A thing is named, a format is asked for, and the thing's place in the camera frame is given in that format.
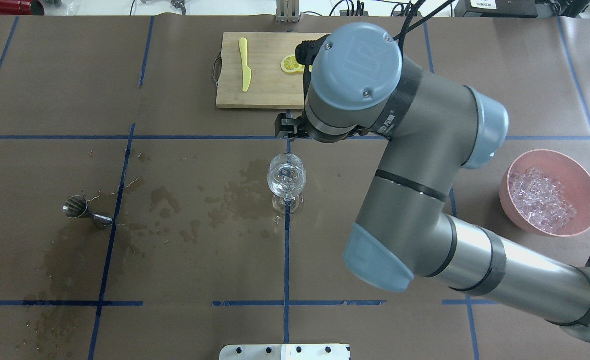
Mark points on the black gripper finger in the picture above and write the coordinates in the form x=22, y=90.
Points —
x=291, y=125
x=282, y=127

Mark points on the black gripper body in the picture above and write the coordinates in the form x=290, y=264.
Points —
x=288, y=127

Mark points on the steel double jigger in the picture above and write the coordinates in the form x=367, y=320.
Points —
x=77, y=207

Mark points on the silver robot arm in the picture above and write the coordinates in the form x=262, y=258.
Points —
x=357, y=80

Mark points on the clear wine glass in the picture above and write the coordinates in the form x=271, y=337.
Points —
x=286, y=199

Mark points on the clear ice cubes pile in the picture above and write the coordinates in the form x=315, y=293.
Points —
x=540, y=198

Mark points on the bamboo cutting board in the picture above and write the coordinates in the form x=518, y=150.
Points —
x=270, y=88

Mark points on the yellow plastic knife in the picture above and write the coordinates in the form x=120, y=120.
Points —
x=246, y=71

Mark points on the lemon slice front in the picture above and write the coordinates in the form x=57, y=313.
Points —
x=290, y=65

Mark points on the black box device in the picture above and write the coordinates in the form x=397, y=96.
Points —
x=496, y=9

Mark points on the pink bowl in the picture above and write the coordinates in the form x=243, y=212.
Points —
x=572, y=175

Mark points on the red cylindrical bottle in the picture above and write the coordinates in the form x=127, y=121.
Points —
x=21, y=8

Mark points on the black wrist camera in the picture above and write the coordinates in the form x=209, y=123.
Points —
x=307, y=51

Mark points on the aluminium frame post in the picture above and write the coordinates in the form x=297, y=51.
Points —
x=288, y=11

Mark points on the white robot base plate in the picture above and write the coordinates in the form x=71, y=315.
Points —
x=306, y=351

